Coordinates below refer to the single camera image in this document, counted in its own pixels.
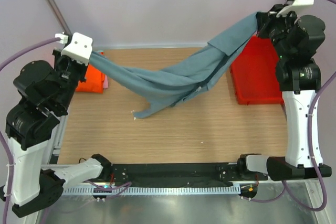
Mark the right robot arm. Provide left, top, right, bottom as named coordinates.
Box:
left=236, top=4, right=332, bottom=181

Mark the grey-blue t shirt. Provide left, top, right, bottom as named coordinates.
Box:
left=90, top=13, right=258, bottom=119

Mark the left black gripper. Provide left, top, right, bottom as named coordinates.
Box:
left=56, top=44, right=91, bottom=110

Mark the left aluminium corner post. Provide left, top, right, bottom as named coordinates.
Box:
left=45, top=0, right=72, bottom=34

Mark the slotted cable duct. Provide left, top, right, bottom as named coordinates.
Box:
left=63, top=184, right=240, bottom=196

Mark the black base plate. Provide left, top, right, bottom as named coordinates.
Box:
left=110, top=163, right=268, bottom=188

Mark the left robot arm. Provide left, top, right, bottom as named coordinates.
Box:
left=1, top=49, right=111, bottom=218

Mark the red plastic bin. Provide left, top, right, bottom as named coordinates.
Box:
left=230, top=36, right=283, bottom=105

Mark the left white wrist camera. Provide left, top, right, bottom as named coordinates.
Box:
left=55, top=32, right=93, bottom=66

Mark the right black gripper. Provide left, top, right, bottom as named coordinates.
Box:
left=256, top=4, right=300, bottom=60

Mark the folded orange t shirt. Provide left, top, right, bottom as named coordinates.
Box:
left=76, top=65, right=106, bottom=93

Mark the folded pink t shirt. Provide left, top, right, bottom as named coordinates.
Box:
left=103, top=76, right=109, bottom=89

